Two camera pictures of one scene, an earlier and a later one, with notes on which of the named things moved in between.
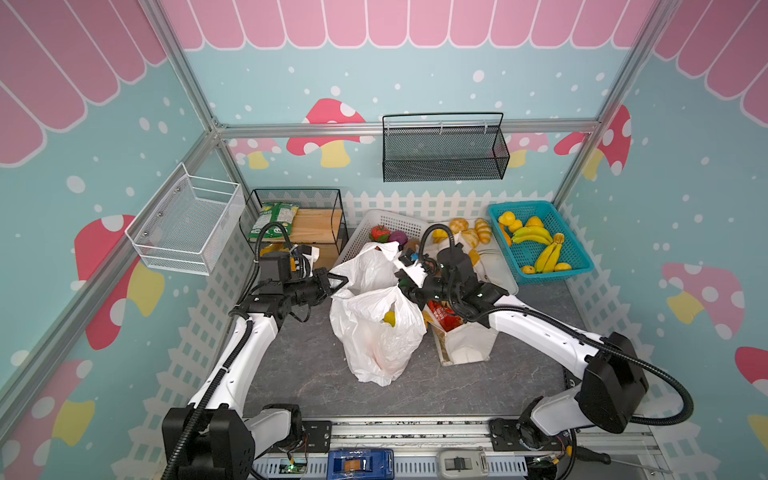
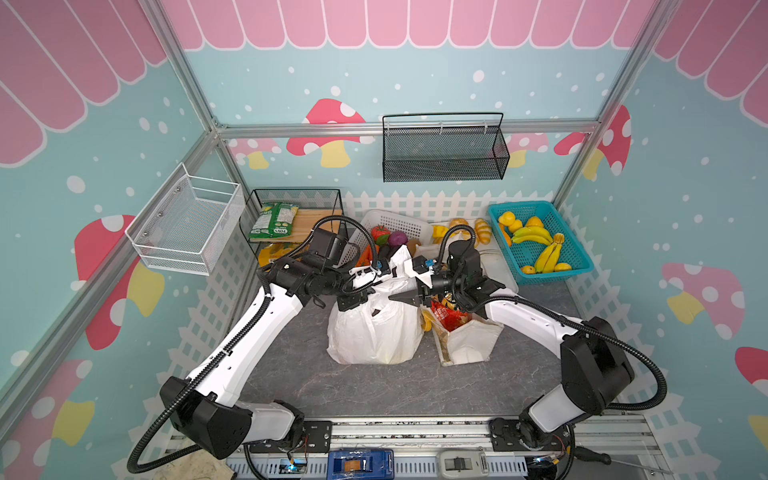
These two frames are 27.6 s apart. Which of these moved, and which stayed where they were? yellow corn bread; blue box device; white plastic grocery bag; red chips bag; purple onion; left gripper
Moved: white plastic grocery bag; left gripper
Stayed: purple onion; blue box device; red chips bag; yellow corn bread
